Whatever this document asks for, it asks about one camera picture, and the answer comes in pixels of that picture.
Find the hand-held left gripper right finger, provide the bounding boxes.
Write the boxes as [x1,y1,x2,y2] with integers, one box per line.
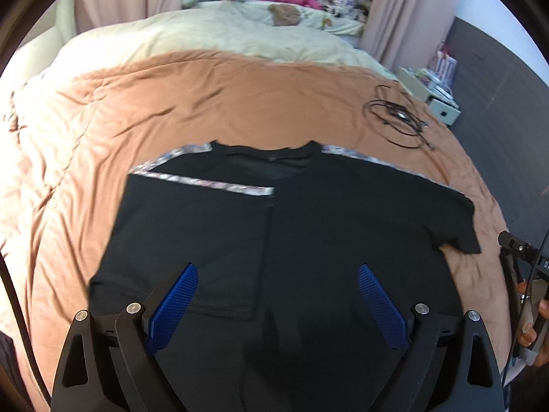
[357,264,507,412]

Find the white nightstand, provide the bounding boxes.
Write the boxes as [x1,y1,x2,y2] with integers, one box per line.
[397,66,462,126]

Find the cream printed bed sheet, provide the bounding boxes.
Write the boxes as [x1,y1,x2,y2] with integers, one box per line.
[240,0,367,37]

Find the brown blanket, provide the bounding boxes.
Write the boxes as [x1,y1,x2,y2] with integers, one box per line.
[0,49,515,412]

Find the person's right hand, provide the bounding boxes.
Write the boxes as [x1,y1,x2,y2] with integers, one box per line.
[515,281,549,367]

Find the white padded headboard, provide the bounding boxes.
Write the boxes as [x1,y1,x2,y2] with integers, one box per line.
[23,0,78,80]

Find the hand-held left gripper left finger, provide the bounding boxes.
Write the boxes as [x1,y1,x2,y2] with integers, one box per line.
[51,262,200,412]

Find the striped paper bag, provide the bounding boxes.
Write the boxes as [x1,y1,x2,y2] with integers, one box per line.
[431,43,457,89]

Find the black t-shirt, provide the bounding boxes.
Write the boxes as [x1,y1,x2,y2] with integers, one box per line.
[88,139,482,412]

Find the black cable bundle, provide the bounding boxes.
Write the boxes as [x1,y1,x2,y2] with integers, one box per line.
[362,83,436,151]

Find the cream duvet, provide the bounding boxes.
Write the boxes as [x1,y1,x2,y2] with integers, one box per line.
[13,6,399,95]

